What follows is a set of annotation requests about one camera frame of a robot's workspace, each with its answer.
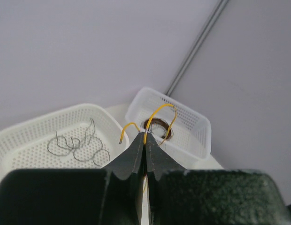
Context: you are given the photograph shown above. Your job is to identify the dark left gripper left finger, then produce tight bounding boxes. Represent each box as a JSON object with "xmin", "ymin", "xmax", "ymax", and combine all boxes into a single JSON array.
[{"xmin": 0, "ymin": 133, "xmax": 144, "ymax": 225}]

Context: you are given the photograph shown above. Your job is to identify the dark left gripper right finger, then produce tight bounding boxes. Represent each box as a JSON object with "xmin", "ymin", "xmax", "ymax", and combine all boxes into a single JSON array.
[{"xmin": 145, "ymin": 134, "xmax": 291, "ymax": 225}]

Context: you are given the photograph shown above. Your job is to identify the yellow cable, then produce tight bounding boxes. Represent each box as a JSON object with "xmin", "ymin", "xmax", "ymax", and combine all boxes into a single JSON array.
[{"xmin": 119, "ymin": 104, "xmax": 178, "ymax": 195}]

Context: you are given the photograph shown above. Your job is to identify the white right basket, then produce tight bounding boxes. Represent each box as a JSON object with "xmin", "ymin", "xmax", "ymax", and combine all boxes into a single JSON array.
[{"xmin": 125, "ymin": 87, "xmax": 211, "ymax": 167}]

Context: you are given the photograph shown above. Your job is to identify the white middle perforated basket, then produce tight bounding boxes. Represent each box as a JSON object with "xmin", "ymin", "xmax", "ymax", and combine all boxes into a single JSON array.
[{"xmin": 0, "ymin": 104, "xmax": 129, "ymax": 174}]

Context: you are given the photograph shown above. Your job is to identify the grey-black cables in middle basket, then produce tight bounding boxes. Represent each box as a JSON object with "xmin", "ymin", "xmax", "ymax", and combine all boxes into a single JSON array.
[{"xmin": 47, "ymin": 118, "xmax": 111, "ymax": 168}]

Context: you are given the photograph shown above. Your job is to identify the brown cable coil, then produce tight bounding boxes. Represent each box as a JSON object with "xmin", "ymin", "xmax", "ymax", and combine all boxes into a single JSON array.
[{"xmin": 143, "ymin": 118, "xmax": 174, "ymax": 141}]

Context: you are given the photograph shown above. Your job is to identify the right aluminium corner post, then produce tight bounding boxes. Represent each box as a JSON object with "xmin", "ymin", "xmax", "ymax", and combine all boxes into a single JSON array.
[{"xmin": 164, "ymin": 0, "xmax": 229, "ymax": 96}]

